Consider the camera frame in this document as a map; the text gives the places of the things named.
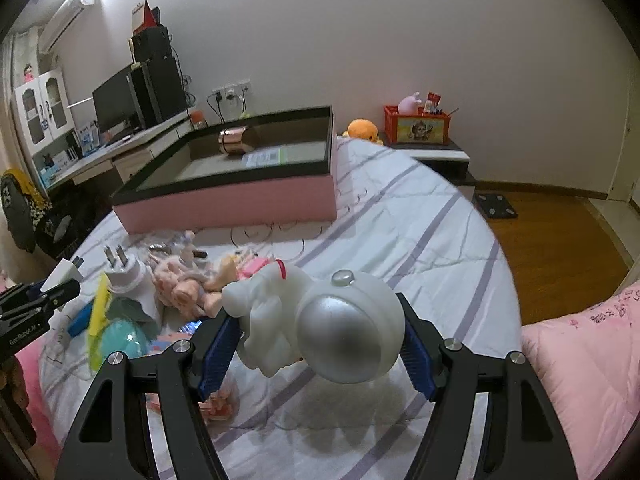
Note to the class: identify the chair with dark clothing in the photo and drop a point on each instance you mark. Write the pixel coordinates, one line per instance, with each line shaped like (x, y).
(35, 210)

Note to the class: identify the black computer tower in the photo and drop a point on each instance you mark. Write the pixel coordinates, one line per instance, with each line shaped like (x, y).
(162, 90)

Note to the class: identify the black speaker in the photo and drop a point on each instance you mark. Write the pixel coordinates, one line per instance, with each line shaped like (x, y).
(150, 44)

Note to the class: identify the white astronaut toy silver helmet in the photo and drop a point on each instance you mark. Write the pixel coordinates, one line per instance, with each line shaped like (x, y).
(340, 330)

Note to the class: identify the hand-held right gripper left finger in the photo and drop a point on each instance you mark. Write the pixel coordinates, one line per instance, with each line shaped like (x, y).
(217, 357)

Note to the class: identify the pink doll ornament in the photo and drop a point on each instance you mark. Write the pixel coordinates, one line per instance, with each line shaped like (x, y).
(29, 74)

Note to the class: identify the white green flat packet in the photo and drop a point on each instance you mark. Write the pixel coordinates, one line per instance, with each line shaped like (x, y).
(262, 156)

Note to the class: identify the clear plastic bag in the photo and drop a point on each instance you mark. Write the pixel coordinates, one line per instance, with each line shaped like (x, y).
(162, 247)

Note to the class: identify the white wall outlet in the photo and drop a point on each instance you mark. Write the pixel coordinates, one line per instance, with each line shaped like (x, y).
(231, 91)

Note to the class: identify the white door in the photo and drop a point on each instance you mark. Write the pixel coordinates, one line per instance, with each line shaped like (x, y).
(627, 135)

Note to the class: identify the black computer monitor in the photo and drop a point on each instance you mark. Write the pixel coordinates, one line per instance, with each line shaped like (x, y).
(117, 102)

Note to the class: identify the pink storage box black rim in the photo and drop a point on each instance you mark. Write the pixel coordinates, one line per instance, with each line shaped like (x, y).
(225, 205)

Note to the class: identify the teal round compact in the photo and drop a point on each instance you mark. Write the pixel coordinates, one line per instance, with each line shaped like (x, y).
(122, 340)

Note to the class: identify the clear bottle orange cap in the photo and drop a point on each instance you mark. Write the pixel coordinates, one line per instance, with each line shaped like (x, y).
(200, 120)

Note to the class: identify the yellow plastic case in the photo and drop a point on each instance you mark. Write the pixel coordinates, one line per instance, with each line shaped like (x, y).
(97, 320)

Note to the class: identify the small white charger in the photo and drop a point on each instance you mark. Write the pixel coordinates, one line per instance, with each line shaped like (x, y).
(59, 271)

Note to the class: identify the white air conditioner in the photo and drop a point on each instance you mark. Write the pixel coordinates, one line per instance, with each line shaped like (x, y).
(67, 17)

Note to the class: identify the pink plush toy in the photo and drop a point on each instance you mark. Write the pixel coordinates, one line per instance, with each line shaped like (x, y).
(409, 103)

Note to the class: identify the red plastic crate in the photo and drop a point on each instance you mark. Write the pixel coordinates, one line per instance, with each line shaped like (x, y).
(417, 127)

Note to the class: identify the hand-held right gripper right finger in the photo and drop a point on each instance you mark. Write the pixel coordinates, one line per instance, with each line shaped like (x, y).
(420, 362)

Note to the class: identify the white glass-door cabinet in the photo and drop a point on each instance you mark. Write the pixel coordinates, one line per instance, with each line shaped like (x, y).
(42, 110)

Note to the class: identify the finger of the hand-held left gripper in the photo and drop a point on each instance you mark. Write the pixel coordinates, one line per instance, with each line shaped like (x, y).
(60, 292)

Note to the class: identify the red white desk calendar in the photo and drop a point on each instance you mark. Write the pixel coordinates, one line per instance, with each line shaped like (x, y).
(145, 17)

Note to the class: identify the row of books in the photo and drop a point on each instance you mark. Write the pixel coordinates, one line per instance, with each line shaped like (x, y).
(70, 152)

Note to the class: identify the rose gold metal cylinder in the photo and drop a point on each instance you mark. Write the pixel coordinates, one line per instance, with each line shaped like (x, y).
(235, 141)

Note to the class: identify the small pink white figurine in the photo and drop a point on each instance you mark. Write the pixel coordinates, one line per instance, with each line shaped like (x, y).
(188, 245)
(252, 266)

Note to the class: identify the pink quilt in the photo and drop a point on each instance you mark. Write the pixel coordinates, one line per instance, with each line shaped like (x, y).
(585, 375)

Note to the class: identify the beige curtain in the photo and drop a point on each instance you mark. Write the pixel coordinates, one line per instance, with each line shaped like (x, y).
(20, 55)

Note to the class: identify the low black-top cabinet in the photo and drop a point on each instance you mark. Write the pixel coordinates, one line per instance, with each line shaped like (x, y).
(445, 157)

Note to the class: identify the round white plug adapter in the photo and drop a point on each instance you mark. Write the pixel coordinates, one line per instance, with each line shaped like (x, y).
(127, 275)

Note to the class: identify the orange octopus plush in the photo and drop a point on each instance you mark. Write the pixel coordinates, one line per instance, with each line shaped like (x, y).
(362, 131)

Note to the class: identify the white corner desk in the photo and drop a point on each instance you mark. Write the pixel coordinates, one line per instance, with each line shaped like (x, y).
(130, 152)

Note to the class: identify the black bathroom scale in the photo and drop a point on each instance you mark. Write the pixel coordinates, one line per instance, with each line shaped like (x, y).
(495, 206)

